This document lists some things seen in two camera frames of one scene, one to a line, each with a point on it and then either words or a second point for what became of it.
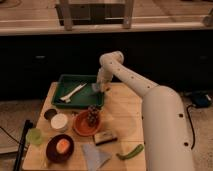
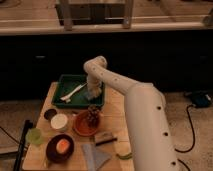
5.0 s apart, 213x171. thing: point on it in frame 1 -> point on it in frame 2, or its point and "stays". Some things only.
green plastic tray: [85, 97] stays
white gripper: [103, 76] -> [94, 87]
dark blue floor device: [201, 99] stays
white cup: [59, 121] stays
